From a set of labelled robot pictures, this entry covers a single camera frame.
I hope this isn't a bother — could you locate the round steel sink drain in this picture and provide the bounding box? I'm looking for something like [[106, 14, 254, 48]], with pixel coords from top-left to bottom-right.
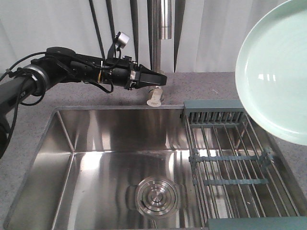
[[125, 176, 187, 219]]

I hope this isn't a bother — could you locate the light green round plate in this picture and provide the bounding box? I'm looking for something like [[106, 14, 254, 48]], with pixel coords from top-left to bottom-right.
[[235, 0, 307, 145]]

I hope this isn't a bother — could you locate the stainless steel sink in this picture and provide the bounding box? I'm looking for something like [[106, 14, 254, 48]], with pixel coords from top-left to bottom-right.
[[4, 106, 204, 230]]

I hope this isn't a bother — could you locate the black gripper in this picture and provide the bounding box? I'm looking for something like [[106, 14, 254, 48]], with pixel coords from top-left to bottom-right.
[[98, 57, 167, 90]]

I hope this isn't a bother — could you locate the grey sink dish rack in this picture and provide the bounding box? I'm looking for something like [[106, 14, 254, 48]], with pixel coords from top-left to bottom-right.
[[182, 100, 307, 230]]

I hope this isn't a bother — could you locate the white pleated curtain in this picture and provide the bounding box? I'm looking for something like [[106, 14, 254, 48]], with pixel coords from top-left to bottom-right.
[[0, 0, 280, 72]]

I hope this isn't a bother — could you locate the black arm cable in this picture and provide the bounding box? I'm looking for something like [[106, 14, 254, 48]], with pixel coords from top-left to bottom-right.
[[0, 51, 115, 154]]

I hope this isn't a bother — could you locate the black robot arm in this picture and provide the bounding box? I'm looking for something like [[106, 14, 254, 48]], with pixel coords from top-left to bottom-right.
[[0, 46, 167, 155]]

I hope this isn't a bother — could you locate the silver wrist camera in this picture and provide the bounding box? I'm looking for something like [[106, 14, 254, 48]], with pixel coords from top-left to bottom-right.
[[114, 32, 130, 49]]

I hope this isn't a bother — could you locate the stainless steel faucet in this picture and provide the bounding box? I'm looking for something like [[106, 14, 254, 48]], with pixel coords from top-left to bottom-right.
[[145, 0, 173, 106]]

